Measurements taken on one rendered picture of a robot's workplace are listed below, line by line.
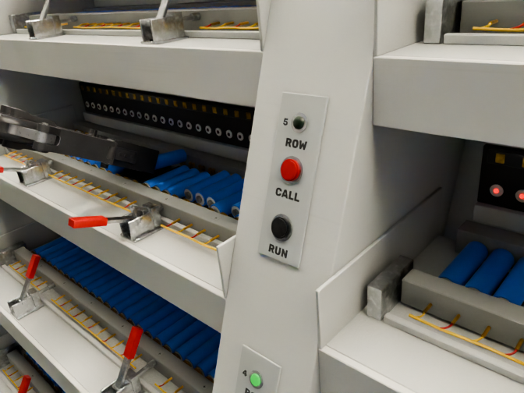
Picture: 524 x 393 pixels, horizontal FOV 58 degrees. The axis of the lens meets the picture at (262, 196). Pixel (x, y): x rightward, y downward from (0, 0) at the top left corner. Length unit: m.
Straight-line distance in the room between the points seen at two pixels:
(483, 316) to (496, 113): 0.14
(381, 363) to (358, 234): 0.09
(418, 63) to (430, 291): 0.16
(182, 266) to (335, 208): 0.18
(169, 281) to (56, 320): 0.33
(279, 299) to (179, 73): 0.23
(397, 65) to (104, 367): 0.51
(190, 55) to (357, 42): 0.17
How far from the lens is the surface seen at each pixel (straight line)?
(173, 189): 0.57
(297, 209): 0.34
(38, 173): 0.74
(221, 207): 0.51
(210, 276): 0.43
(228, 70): 0.41
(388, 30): 0.33
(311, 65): 0.34
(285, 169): 0.34
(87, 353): 0.69
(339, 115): 0.32
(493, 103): 0.29
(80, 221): 0.48
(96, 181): 0.65
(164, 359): 0.61
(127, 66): 0.53
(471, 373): 0.35
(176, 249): 0.48
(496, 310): 0.36
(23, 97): 0.93
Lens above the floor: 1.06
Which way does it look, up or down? 10 degrees down
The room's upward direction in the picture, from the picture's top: 9 degrees clockwise
